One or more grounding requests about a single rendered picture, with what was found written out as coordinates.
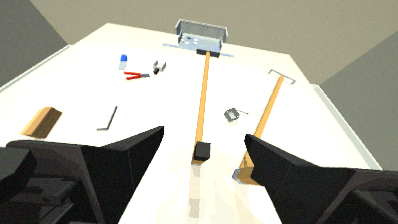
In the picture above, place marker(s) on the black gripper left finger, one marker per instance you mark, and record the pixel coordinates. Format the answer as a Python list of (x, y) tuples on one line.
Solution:
[(110, 173)]

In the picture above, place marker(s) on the red-handled pliers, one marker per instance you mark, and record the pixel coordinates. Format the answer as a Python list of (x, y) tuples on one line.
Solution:
[(139, 75)]

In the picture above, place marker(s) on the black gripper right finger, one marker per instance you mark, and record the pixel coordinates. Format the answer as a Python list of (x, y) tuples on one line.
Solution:
[(305, 193)]

